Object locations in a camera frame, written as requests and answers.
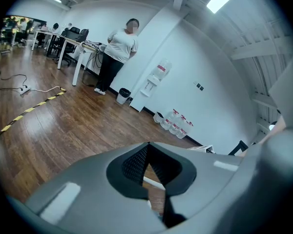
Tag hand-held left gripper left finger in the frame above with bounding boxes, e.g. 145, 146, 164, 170
24, 142, 167, 234

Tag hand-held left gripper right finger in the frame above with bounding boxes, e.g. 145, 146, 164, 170
149, 142, 245, 234

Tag clear water bottle red label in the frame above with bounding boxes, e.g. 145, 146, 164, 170
175, 120, 194, 139
160, 108, 180, 131
169, 115, 188, 135
154, 58, 173, 80

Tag small white lidded bucket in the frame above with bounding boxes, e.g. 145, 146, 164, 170
153, 111, 165, 124

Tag white bin with black liner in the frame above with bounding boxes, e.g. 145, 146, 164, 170
116, 87, 132, 105

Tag white water dispenser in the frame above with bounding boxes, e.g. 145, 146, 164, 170
139, 73, 161, 98

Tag white leg office desk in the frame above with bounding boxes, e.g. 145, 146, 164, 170
31, 29, 64, 58
57, 37, 108, 86

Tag black office chair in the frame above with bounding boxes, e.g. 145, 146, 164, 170
77, 28, 90, 43
48, 27, 81, 67

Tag green plants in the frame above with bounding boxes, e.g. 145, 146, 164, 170
0, 16, 22, 50

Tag long yellow black cable cover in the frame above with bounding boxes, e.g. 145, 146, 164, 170
0, 88, 67, 146

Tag white cable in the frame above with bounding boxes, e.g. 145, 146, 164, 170
29, 86, 64, 94

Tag looped black cable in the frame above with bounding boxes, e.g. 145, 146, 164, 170
0, 74, 29, 91

